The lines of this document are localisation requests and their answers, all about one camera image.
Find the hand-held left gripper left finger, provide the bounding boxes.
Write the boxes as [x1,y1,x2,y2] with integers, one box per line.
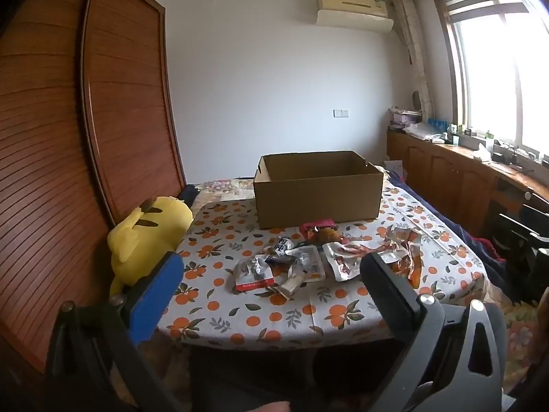
[45,251,185,412]

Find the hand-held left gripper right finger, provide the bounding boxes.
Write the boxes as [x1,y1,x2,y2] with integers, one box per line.
[360,252,502,412]

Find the orange snack packet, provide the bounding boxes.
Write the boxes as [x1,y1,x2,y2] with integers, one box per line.
[386,240,423,288]

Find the clear snack packet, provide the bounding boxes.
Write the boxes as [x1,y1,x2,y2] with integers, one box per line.
[369,225,423,262]

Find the white packet with blue band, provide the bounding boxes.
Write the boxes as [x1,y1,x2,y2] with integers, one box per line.
[285,244,327,283]

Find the beige stick snack packet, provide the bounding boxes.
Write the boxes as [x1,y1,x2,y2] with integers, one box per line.
[279,272,307,299]

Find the red snack packet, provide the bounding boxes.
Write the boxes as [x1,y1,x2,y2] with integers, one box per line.
[299,219,337,239]

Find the white packet with red label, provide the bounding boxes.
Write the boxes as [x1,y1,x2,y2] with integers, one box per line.
[234,254,275,293]

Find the brown cardboard box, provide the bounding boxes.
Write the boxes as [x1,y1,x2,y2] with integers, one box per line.
[253,151,384,229]

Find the black and white snack packet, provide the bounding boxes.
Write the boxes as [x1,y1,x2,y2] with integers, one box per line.
[265,237,296,267]

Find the yellow plush toy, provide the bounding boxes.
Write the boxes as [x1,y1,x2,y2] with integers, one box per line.
[106,196,194,297]

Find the dark blue blanket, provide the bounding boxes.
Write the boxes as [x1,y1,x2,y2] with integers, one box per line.
[386,172,515,267]

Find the orange fruit print tablecloth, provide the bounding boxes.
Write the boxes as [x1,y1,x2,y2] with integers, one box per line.
[159,180,487,350]

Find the person's dark pants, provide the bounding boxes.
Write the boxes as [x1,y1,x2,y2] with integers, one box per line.
[184,305,509,412]

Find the wooden cabinet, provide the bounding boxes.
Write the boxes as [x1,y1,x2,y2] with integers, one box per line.
[386,129,549,241]

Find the floral quilt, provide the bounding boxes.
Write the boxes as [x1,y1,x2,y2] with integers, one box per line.
[484,275,545,396]

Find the black chair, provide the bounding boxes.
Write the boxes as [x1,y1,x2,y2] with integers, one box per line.
[489,204,549,293]

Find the white plastic bag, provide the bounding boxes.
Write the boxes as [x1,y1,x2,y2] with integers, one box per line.
[403,122,444,142]

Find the pink boxes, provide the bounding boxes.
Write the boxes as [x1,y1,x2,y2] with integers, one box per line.
[388,109,423,131]

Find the wooden slatted wardrobe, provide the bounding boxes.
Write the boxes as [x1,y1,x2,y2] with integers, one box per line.
[0,0,187,374]

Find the patterned curtain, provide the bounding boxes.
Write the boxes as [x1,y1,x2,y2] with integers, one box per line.
[394,0,434,121]

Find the wooden frame window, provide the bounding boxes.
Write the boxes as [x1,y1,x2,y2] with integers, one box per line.
[431,0,549,164]

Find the wall air conditioner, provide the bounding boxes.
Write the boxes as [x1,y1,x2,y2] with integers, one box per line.
[315,0,394,33]

